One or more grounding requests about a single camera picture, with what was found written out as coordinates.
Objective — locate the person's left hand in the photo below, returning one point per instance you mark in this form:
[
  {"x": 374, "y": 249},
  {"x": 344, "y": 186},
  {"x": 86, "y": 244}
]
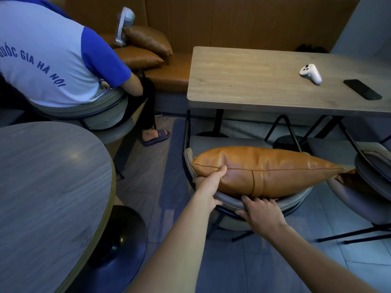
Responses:
[{"x": 207, "y": 186}]

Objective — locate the person's right hand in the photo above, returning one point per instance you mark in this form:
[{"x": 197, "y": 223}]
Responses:
[{"x": 262, "y": 216}]

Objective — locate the grey chair black frame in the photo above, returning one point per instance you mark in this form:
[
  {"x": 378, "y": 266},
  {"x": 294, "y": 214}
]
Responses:
[
  {"x": 100, "y": 118},
  {"x": 375, "y": 167},
  {"x": 229, "y": 202}
]

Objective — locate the person's right forearm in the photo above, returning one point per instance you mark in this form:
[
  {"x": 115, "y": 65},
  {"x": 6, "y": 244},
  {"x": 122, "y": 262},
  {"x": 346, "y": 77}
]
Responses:
[{"x": 320, "y": 262}]

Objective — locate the person's left forearm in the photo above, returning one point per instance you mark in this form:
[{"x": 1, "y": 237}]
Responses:
[{"x": 174, "y": 256}]

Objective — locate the rectangular wooden table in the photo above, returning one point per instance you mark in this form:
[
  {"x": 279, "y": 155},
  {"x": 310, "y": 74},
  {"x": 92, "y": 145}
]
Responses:
[{"x": 244, "y": 79}]

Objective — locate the white game controller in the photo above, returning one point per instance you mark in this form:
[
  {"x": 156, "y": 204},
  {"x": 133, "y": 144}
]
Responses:
[{"x": 311, "y": 73}]

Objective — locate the black smartphone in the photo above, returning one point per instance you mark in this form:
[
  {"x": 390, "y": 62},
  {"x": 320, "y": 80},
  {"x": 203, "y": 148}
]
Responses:
[{"x": 362, "y": 89}]

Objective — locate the round grey wooden table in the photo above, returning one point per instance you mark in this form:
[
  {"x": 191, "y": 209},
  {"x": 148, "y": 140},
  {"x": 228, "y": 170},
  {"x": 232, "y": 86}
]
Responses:
[{"x": 45, "y": 195}]

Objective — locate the brown leather bench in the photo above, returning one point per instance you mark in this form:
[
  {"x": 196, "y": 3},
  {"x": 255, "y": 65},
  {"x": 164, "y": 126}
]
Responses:
[{"x": 244, "y": 21}]

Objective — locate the black bag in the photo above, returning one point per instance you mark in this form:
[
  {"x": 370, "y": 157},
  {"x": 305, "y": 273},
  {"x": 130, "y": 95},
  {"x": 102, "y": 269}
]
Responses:
[{"x": 311, "y": 48}]

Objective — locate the white handheld fan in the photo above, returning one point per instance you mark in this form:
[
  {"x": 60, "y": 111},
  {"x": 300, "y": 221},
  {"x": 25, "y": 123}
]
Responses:
[{"x": 123, "y": 25}]

